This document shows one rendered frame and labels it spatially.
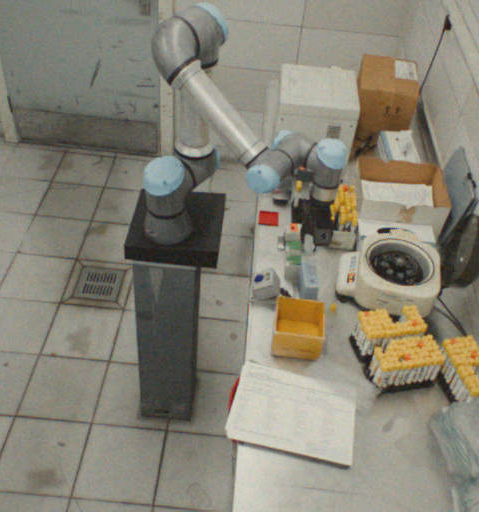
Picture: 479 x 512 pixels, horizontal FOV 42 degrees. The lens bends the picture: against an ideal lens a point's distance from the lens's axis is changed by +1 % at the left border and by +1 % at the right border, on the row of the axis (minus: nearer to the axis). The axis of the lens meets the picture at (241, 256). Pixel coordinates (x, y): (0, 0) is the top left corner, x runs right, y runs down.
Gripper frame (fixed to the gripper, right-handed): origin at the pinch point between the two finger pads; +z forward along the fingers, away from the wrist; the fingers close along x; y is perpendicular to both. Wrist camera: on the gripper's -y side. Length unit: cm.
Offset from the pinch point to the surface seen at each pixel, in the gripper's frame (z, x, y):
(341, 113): -13, -15, 56
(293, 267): 10.0, 3.5, 4.4
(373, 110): 6, -37, 91
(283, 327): 14.4, 7.9, -15.5
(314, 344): 8.0, 1.5, -26.4
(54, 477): 103, 82, -15
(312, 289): 6.4, -0.1, -8.0
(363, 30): 14, -52, 184
